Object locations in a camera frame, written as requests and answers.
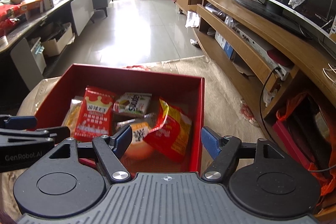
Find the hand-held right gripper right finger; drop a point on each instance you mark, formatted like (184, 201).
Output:
(210, 141)

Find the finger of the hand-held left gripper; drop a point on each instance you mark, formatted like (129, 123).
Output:
(56, 132)
(22, 122)

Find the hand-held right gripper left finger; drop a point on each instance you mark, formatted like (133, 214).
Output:
(123, 141)

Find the orange bun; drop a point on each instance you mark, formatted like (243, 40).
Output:
(140, 146)

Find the white and orange snack packet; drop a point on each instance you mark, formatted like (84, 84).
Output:
(72, 116)

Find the red cardboard box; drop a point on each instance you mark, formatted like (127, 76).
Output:
(195, 119)

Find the green and white snack packet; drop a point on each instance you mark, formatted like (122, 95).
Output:
(132, 104)

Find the red crown print snack packet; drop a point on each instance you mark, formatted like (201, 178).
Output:
(94, 116)

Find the red and yellow snack packet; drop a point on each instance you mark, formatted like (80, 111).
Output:
(168, 134)

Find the flat red gift box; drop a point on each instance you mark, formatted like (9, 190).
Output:
(294, 145)

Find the open cardboard box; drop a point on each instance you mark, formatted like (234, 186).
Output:
(59, 41)

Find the orange plastic bag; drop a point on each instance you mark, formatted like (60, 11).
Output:
(294, 106)

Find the blue and white box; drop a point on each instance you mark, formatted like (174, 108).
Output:
(224, 45)

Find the crumpled white paper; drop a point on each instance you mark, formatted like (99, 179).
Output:
(194, 43)

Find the dark coffee table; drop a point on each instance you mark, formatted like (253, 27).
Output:
(34, 22)

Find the long white device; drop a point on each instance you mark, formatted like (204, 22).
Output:
(257, 47)

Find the red plastic bag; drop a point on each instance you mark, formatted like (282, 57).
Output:
(9, 16)

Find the dark red pouch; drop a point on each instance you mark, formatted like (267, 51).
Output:
(279, 57)

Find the orange carton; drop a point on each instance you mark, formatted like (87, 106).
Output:
(30, 6)

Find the white plastic bag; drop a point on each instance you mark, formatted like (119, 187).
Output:
(193, 19)

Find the white carton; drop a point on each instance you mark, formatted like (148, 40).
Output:
(47, 1)

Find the wooden television cabinet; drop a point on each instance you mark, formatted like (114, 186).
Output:
(262, 27)

